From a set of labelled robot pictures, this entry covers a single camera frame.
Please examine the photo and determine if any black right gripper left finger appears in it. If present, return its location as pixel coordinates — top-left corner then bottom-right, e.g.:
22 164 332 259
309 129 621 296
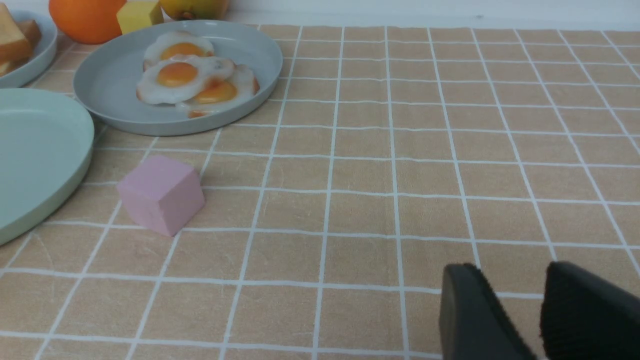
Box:
439 263 537 360

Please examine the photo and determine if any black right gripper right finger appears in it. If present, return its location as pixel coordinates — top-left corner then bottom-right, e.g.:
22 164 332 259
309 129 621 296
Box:
540 261 640 360

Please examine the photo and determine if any fried egg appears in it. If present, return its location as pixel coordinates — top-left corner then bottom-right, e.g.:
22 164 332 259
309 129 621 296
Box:
174 64 260 118
135 55 237 105
142 30 215 71

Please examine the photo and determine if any toast slice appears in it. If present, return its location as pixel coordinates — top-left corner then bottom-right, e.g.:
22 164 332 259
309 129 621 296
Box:
0 19 42 76
0 3 34 63

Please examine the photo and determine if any pink cube block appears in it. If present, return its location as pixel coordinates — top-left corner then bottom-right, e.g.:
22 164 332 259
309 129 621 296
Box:
116 155 205 237

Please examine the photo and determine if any red yellow apple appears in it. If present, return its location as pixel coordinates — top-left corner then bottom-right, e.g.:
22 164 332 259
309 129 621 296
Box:
158 0 230 21

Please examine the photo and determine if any grey plate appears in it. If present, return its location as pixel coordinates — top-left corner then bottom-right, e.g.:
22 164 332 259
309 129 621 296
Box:
72 19 284 137

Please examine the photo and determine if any yellow cube block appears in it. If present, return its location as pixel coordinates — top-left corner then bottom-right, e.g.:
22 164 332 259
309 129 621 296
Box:
116 0 165 35

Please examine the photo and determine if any green plate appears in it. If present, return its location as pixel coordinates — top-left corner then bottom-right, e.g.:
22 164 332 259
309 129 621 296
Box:
0 88 95 244

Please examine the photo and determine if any orange fruit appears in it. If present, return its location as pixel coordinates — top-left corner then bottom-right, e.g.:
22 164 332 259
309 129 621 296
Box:
48 0 126 44

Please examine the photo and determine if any light blue plate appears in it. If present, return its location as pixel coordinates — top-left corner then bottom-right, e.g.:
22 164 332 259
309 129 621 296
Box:
0 7 58 89

